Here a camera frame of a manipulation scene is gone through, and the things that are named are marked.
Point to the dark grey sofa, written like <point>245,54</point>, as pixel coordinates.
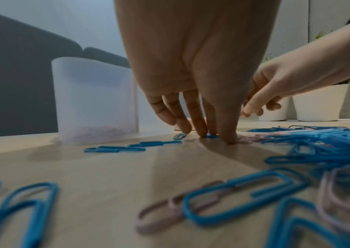
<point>15,72</point>

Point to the heap of pink paper clips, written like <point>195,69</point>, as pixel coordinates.
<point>101,132</point>

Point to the person's right hand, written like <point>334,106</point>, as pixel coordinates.
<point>309,65</point>

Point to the white plant pot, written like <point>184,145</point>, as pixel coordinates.
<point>277,112</point>
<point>320,104</point>

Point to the clear plastic divided box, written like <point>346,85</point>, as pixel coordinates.
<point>95,96</point>

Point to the person's left hand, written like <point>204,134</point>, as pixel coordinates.
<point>193,60</point>

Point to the pile of mixed paper clips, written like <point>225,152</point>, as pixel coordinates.
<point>315,141</point>

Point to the group of blue paper clips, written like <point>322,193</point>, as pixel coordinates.
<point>113,149</point>

